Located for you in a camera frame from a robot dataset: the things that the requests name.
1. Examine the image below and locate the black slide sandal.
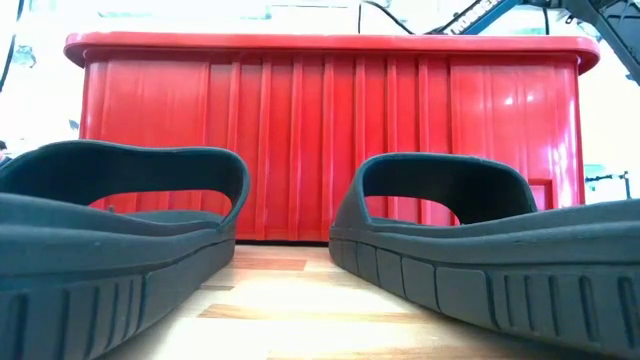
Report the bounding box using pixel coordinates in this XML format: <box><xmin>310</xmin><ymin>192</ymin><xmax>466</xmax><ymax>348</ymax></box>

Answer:
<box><xmin>0</xmin><ymin>139</ymin><xmax>251</xmax><ymax>360</ymax></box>
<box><xmin>328</xmin><ymin>152</ymin><xmax>640</xmax><ymax>360</ymax></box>

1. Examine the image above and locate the red plastic bin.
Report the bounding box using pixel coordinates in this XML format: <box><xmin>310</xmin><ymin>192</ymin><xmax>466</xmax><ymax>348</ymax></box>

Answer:
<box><xmin>63</xmin><ymin>30</ymin><xmax>601</xmax><ymax>244</ymax></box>

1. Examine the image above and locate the black background stand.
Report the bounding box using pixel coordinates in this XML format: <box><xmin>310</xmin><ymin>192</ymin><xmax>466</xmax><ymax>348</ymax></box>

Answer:
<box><xmin>584</xmin><ymin>171</ymin><xmax>632</xmax><ymax>200</ymax></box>

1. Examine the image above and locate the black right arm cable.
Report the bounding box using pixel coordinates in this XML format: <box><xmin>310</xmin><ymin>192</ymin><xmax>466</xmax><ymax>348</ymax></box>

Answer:
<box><xmin>356</xmin><ymin>0</ymin><xmax>416</xmax><ymax>36</ymax></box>

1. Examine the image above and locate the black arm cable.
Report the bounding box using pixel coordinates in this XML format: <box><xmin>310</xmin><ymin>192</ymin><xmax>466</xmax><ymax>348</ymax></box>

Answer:
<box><xmin>0</xmin><ymin>0</ymin><xmax>27</xmax><ymax>96</ymax></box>
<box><xmin>356</xmin><ymin>0</ymin><xmax>416</xmax><ymax>36</ymax></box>

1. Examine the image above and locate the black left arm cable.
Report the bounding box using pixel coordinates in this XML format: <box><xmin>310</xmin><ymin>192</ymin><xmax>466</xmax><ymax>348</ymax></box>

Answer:
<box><xmin>0</xmin><ymin>0</ymin><xmax>27</xmax><ymax>96</ymax></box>

